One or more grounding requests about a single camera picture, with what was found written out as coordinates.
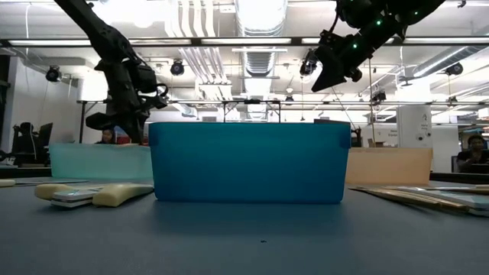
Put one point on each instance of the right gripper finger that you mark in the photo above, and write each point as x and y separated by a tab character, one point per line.
332	68

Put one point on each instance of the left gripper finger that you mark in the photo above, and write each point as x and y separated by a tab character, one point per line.
141	124
126	121

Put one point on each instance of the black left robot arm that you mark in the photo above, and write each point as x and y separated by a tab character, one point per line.
95	34

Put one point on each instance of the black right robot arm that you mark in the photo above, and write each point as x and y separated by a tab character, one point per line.
401	11

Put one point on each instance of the black hanging spotlight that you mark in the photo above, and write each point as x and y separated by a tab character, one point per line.
305	66
53	74
177	68
379	97
454	68

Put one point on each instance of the teal plastic bin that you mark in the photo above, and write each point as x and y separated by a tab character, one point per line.
99	162

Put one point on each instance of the black computer monitor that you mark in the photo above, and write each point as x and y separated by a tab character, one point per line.
46	133

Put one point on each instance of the orange plastic bin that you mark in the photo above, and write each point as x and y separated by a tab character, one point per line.
389	166

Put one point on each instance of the blue plastic bin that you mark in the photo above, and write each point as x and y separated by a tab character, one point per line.
248	164

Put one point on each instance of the black background rig frame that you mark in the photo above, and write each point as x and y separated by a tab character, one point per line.
82	122

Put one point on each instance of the silver ceiling ventilation duct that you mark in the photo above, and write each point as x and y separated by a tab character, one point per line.
260	61

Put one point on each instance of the black overhead frame bar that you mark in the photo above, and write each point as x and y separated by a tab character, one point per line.
196	42

